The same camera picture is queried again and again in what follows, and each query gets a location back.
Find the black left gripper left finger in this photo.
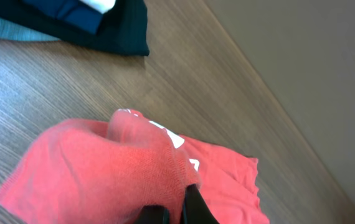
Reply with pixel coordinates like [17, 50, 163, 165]
[133, 205, 169, 224]

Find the grey folded shirt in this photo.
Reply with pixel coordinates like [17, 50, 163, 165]
[0, 18, 59, 42]

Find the blue folded shirt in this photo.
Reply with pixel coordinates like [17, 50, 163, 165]
[22, 0, 103, 34]

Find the white black printed folded shirt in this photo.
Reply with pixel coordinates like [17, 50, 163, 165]
[80, 0, 116, 14]

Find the red soccer t-shirt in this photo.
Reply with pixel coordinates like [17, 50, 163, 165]
[0, 109, 269, 223]

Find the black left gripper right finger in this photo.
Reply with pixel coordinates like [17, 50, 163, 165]
[180, 185, 219, 224]

